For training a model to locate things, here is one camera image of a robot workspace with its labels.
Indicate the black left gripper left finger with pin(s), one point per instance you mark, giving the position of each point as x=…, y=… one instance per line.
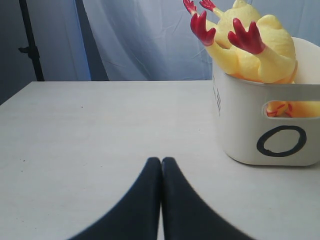
x=136, y=215

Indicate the cream bin marked O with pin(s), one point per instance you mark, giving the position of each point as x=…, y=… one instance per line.
x=249, y=136

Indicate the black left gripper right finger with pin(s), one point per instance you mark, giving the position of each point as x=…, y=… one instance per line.
x=185, y=215

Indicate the yellow rubber chicken whole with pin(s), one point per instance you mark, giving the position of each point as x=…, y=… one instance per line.
x=263, y=52

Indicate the yellow rubber chicken red collar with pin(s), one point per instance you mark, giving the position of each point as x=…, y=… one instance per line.
x=209, y=32

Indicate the black light stand pole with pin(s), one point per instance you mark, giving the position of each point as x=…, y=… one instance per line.
x=31, y=50

